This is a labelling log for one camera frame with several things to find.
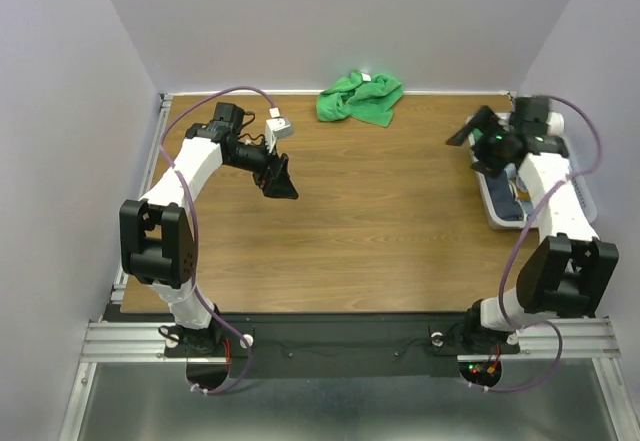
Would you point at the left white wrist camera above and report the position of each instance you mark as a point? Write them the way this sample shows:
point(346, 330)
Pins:
point(277, 129)

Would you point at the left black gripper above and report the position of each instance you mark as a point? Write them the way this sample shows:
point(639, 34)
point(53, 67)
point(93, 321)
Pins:
point(273, 177)

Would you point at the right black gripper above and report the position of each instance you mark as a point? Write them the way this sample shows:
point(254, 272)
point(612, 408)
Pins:
point(488, 164)

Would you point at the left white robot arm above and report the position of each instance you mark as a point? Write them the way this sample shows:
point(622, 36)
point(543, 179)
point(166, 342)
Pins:
point(158, 236)

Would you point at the light blue towel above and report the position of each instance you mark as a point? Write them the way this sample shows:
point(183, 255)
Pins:
point(514, 178)

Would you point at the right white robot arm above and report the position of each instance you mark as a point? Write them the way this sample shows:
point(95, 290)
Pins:
point(567, 274)

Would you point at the rolled white towel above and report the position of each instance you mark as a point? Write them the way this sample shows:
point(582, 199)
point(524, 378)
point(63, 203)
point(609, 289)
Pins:
point(555, 122)

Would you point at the green towel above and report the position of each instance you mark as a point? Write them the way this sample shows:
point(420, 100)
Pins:
point(364, 97)

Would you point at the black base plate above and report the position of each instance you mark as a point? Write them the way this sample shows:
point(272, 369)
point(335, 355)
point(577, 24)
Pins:
point(294, 346)

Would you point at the rolled dark blue towel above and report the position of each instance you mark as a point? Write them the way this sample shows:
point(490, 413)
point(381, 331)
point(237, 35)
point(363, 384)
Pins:
point(502, 198)

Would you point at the white plastic basket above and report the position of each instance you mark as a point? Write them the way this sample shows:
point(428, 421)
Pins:
point(580, 187)

